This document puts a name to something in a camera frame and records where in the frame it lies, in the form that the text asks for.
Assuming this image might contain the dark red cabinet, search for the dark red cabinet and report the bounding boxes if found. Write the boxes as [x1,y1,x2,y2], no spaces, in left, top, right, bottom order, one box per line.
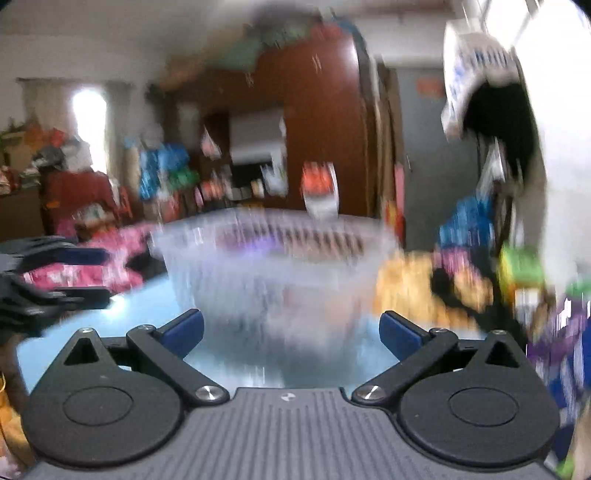
[41,171,116,232]

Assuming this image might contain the orange hanging bag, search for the orange hanging bag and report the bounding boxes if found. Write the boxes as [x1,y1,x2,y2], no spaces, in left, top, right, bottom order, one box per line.
[300,161,340,220]

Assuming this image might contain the white hanging plastic bag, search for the white hanging plastic bag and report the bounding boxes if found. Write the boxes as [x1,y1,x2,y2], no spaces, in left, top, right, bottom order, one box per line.
[201,127,222,160]

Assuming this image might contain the black hanging garment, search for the black hanging garment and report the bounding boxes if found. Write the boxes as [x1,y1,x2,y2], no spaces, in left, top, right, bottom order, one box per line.
[464,83,539,185]

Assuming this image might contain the black television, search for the black television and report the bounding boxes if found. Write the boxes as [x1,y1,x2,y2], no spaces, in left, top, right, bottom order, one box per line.
[228,159,273,199]

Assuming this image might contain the clear plastic basket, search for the clear plastic basket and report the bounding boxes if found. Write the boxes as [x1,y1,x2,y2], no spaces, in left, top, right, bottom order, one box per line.
[150,208,404,370]

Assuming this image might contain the yellow patterned blanket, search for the yellow patterned blanket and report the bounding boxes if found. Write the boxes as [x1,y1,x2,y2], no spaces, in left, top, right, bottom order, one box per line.
[376,254,492,324]

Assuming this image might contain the green box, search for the green box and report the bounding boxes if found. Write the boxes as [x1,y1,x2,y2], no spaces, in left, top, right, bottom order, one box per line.
[499,244,548,287]

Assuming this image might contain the black cloth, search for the black cloth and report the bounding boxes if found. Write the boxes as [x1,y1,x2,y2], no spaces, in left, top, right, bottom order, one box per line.
[127,251,167,282]

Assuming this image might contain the yellow paper bag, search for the yellow paper bag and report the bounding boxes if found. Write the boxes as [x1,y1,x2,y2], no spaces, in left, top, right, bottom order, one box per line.
[0,369,28,464]

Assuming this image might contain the blue patterned plastic bags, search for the blue patterned plastic bags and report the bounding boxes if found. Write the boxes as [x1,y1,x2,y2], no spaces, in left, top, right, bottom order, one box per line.
[139,143,190,199]

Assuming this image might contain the blue plastic bag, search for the blue plastic bag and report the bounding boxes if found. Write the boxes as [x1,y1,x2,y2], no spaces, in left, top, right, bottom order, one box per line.
[438,196,495,250]

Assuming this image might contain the purple plastic bag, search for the purple plastic bag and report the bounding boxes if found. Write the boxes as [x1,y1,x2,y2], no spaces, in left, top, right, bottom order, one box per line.
[526,295,591,370]

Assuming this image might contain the brown wooden wardrobe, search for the brown wooden wardrobe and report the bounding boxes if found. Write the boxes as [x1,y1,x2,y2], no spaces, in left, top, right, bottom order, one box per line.
[157,32,384,217]

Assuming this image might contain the beige curtain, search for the beige curtain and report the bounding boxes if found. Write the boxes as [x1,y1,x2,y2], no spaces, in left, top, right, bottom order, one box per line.
[104,83,134,181]
[21,80,75,139]

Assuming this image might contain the green cloth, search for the green cloth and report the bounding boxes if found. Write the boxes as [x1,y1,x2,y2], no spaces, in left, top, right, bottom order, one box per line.
[217,37,264,70]

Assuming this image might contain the white hoodie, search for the white hoodie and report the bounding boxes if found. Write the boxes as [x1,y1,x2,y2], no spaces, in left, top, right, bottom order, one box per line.
[441,21,522,139]

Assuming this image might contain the red door sign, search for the red door sign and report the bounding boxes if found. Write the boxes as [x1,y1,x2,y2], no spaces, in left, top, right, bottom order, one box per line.
[416,78,446,97]

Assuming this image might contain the grey door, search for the grey door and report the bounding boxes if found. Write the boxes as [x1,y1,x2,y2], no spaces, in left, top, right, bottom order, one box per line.
[388,67,451,250]

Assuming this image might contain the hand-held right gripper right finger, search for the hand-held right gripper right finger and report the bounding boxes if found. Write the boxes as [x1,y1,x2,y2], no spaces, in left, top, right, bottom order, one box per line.
[352,310,527,409]

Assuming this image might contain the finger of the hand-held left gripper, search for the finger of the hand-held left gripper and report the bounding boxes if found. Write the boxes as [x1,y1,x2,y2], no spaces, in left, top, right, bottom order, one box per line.
[41,285,112,312]
[21,236,112,269]

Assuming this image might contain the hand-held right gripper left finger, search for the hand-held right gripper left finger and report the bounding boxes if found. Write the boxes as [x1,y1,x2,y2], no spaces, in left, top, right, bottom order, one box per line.
[59,308,232,409]

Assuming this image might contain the pink floral bedspread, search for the pink floral bedspread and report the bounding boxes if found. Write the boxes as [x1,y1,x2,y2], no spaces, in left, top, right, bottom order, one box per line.
[21,224,162,294]

